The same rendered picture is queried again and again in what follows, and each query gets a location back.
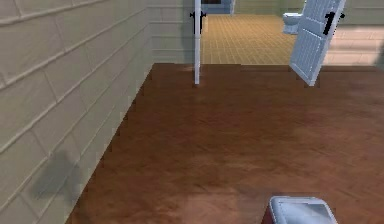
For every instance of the white panelled room door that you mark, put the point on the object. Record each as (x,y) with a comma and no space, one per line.
(311,43)

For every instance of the white toilet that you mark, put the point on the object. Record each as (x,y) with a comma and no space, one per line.
(291,22)

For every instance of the pale blue cupboard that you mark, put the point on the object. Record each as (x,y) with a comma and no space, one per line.
(216,6)

